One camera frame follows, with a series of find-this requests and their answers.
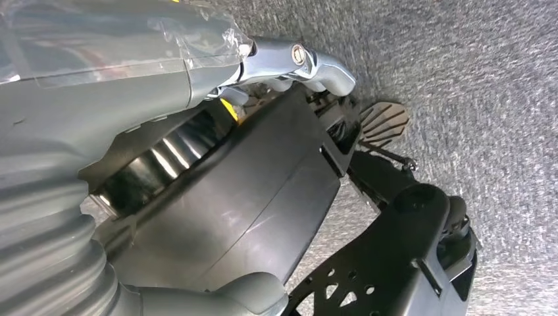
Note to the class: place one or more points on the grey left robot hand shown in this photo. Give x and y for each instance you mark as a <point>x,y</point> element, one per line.
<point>109,109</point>

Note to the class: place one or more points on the clear plastic film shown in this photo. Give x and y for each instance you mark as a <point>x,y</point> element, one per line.
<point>109,39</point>

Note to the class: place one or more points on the black robot shin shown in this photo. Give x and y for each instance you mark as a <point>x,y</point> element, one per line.
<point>383,261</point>

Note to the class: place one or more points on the dark grey carpet mat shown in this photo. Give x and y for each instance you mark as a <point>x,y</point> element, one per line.
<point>479,131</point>

